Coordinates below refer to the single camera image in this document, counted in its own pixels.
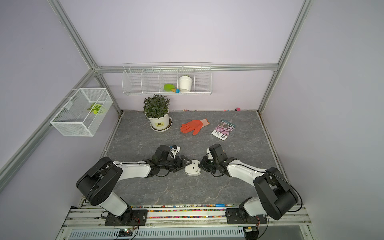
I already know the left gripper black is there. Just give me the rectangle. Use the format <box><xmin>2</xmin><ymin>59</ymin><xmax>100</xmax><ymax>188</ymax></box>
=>
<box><xmin>159</xmin><ymin>155</ymin><xmax>193</xmax><ymax>173</ymax></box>

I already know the white alarm device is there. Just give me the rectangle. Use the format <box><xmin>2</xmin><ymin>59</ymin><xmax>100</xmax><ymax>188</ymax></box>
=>
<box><xmin>185</xmin><ymin>160</ymin><xmax>201</xmax><ymax>177</ymax></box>

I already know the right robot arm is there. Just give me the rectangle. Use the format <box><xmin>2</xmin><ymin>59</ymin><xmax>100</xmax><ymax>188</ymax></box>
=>
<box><xmin>199</xmin><ymin>144</ymin><xmax>303</xmax><ymax>220</ymax></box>

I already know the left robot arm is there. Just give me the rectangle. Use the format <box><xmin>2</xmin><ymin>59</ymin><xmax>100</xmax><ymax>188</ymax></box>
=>
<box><xmin>76</xmin><ymin>145</ymin><xmax>193</xmax><ymax>218</ymax></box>

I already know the flower seed packet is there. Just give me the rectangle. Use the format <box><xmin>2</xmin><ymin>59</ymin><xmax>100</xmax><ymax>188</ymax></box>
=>
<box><xmin>212</xmin><ymin>120</ymin><xmax>236</xmax><ymax>141</ymax></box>

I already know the red orange work glove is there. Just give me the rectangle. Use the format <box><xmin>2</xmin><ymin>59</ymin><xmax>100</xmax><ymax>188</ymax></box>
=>
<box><xmin>180</xmin><ymin>119</ymin><xmax>210</xmax><ymax>136</ymax></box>

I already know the potted green plant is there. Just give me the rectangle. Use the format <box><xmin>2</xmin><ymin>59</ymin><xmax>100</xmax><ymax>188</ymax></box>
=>
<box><xmin>144</xmin><ymin>95</ymin><xmax>171</xmax><ymax>131</ymax></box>

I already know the green toy shovel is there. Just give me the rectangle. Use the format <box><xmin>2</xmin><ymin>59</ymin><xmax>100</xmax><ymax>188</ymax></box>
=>
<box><xmin>164</xmin><ymin>84</ymin><xmax>180</xmax><ymax>94</ymax></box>

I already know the small white pot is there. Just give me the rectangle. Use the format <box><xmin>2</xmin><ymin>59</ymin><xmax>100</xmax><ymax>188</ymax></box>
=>
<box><xmin>179</xmin><ymin>76</ymin><xmax>193</xmax><ymax>93</ymax></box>

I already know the green circuit board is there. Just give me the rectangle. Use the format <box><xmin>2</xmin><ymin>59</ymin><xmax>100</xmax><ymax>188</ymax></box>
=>
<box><xmin>118</xmin><ymin>229</ymin><xmax>134</xmax><ymax>238</ymax></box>

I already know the green leaf toy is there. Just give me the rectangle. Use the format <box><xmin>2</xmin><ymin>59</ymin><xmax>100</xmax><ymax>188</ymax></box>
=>
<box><xmin>87</xmin><ymin>103</ymin><xmax>106</xmax><ymax>115</ymax></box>

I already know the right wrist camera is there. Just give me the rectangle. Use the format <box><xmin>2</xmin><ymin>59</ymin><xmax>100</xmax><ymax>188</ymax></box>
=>
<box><xmin>206</xmin><ymin>149</ymin><xmax>214</xmax><ymax>160</ymax></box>

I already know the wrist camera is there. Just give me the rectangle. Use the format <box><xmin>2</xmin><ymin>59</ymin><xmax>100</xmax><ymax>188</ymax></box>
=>
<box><xmin>206</xmin><ymin>149</ymin><xmax>214</xmax><ymax>160</ymax></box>
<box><xmin>170</xmin><ymin>145</ymin><xmax>181</xmax><ymax>155</ymax></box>

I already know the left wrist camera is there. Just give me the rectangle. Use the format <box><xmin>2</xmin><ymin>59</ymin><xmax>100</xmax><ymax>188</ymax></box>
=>
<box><xmin>170</xmin><ymin>145</ymin><xmax>181</xmax><ymax>155</ymax></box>

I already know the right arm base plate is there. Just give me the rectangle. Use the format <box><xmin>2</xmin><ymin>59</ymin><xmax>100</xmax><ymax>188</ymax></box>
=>
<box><xmin>225</xmin><ymin>208</ymin><xmax>268</xmax><ymax>225</ymax></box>

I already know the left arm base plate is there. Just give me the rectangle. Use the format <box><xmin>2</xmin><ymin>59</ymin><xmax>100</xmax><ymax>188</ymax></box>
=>
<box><xmin>101</xmin><ymin>209</ymin><xmax>148</xmax><ymax>227</ymax></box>

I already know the white wire wall shelf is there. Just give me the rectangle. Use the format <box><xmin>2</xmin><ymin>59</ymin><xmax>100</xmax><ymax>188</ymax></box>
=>
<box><xmin>122</xmin><ymin>62</ymin><xmax>213</xmax><ymax>95</ymax></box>

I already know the white wire basket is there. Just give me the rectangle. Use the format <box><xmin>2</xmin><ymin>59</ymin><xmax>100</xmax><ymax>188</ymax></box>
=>
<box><xmin>50</xmin><ymin>88</ymin><xmax>113</xmax><ymax>137</ymax></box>

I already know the aluminium mounting rail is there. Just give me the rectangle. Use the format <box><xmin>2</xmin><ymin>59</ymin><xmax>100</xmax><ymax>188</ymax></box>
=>
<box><xmin>62</xmin><ymin>207</ymin><xmax>312</xmax><ymax>229</ymax></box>

